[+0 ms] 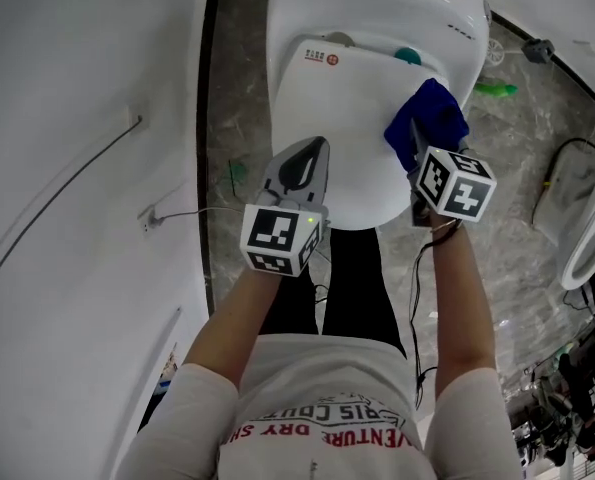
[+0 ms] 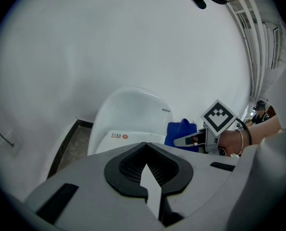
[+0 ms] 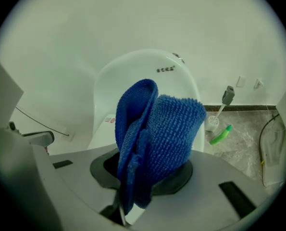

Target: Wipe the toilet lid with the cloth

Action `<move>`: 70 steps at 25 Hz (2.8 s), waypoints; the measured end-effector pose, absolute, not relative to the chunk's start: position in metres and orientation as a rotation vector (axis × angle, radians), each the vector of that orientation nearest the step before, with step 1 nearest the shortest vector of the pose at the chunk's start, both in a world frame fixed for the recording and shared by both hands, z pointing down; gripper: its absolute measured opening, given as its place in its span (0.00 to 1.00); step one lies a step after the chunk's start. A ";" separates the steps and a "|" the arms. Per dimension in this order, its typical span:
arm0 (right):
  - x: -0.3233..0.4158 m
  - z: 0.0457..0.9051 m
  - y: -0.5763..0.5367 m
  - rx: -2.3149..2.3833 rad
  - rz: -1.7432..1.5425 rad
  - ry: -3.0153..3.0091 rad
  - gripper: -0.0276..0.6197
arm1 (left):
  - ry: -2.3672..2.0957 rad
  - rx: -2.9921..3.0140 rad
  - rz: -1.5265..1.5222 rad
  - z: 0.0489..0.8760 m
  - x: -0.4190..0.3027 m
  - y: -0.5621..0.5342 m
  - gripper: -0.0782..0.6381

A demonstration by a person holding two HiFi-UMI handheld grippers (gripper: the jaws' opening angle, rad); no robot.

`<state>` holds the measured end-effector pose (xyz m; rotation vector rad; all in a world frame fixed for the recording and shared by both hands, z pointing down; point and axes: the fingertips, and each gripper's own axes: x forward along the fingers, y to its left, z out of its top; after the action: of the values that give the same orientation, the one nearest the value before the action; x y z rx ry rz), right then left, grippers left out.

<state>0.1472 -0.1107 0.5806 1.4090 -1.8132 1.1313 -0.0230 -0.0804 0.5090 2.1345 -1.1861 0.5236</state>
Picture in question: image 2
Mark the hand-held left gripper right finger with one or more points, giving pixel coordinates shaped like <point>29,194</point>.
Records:
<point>205,182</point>

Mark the person's right forearm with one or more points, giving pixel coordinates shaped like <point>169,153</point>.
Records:
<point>263,131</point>

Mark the white toilet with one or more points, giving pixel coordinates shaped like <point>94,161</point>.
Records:
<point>128,109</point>

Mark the slotted ceiling vent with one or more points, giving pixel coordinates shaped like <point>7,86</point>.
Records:
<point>276,47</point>

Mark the white wall socket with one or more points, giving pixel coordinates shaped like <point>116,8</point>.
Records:
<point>14,150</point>

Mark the dark skirting strip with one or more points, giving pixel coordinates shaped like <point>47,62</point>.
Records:
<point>61,153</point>

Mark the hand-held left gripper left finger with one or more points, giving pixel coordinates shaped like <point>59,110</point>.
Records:
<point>85,177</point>

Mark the person's right hand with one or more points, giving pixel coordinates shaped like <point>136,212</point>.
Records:
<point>229,143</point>

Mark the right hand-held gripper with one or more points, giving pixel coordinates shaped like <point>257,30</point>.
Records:
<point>217,117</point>

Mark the blue microfibre cloth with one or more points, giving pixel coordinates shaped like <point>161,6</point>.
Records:
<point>176,131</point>

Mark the bundle of white ceiling pipes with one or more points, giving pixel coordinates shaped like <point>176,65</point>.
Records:
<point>255,44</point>

